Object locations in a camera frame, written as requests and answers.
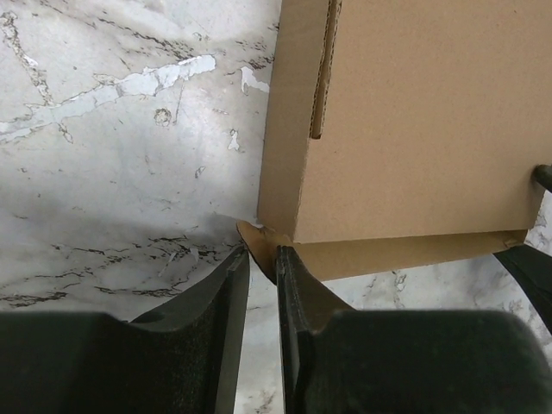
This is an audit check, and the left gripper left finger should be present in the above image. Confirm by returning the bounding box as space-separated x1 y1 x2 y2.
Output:
1 249 249 413

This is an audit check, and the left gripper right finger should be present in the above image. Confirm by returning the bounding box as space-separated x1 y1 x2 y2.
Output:
275 247 551 413

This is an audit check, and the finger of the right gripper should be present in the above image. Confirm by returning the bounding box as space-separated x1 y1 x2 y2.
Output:
494 245 552 331
534 165 552 190

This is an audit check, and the cardboard box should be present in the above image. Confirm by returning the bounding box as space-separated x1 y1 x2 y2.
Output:
237 1 551 280

